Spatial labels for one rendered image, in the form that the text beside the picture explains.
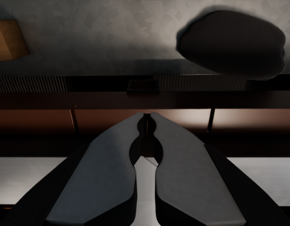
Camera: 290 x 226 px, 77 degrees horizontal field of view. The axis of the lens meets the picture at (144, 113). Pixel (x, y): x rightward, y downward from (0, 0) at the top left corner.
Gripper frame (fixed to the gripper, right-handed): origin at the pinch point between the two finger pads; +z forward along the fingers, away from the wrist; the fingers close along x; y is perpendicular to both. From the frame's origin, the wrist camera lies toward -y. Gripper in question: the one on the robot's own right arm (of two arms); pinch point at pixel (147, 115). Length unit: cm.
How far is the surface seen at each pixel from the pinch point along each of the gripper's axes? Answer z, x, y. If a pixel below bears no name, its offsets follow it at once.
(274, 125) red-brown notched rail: 9.7, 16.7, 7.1
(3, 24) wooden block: 20.3, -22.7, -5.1
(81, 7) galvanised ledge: 24.1, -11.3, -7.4
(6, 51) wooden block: 19.1, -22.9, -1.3
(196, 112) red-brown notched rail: 9.7, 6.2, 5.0
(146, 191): 5.6, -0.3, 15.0
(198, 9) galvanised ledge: 24.3, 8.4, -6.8
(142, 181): 5.6, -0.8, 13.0
